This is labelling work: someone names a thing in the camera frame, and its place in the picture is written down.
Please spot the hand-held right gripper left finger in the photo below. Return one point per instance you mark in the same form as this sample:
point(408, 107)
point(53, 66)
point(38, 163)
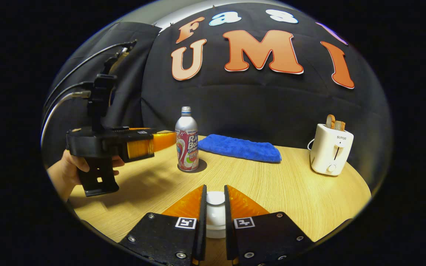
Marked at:
point(202, 229)

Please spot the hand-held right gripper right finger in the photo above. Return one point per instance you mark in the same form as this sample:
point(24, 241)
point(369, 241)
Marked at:
point(229, 229)

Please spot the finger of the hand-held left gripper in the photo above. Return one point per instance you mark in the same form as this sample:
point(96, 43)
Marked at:
point(142, 147)
point(142, 129)

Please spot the silver water bottle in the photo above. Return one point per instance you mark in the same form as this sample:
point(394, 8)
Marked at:
point(187, 144)

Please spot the dark round coaster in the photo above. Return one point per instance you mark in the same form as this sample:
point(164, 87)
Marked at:
point(202, 165)

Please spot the blue towel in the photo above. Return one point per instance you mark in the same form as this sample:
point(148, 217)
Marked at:
point(239, 147)

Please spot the white toaster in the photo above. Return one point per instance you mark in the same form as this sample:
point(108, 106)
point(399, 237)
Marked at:
point(329, 151)

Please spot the toasted bread slice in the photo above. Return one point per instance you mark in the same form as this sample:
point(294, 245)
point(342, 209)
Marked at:
point(340, 125)
point(330, 121)

